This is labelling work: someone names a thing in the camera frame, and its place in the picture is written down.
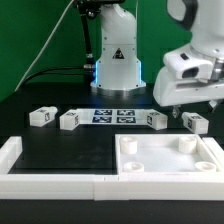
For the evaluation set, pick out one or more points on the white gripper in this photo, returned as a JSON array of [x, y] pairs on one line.
[[169, 91]]

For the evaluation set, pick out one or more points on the white square tabletop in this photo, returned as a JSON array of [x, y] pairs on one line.
[[165, 153]]

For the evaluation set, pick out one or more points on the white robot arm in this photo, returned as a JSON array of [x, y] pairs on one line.
[[118, 71]]

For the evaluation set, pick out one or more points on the AprilTag marker sheet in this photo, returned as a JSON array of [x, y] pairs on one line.
[[113, 116]]

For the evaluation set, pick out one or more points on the white U-shaped fence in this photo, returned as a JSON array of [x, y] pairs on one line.
[[126, 186]]

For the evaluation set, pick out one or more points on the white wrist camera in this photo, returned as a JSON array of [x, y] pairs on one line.
[[185, 62]]

